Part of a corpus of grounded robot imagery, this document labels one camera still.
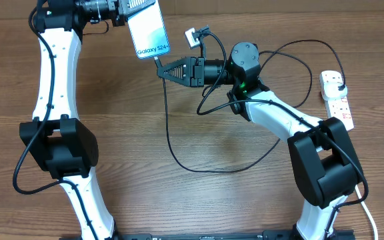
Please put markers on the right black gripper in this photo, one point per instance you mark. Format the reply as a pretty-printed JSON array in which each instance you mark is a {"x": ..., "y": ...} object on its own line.
[{"x": 194, "y": 65}]

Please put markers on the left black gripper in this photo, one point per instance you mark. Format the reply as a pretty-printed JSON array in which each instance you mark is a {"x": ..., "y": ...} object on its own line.
[{"x": 126, "y": 12}]

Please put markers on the Samsung Galaxy smartphone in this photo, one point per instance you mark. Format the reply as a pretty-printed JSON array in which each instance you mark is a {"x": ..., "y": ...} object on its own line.
[{"x": 148, "y": 32}]

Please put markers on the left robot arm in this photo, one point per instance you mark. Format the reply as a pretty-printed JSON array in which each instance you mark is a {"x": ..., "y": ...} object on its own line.
[{"x": 59, "y": 143}]

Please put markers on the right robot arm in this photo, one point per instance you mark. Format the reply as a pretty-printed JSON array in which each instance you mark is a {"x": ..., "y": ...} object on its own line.
[{"x": 325, "y": 165}]

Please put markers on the white USB charger plug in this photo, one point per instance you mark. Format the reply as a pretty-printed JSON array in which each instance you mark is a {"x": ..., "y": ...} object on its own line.
[{"x": 333, "y": 91}]

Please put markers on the white power strip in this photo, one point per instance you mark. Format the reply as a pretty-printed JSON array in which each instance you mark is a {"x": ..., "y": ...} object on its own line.
[{"x": 338, "y": 108}]

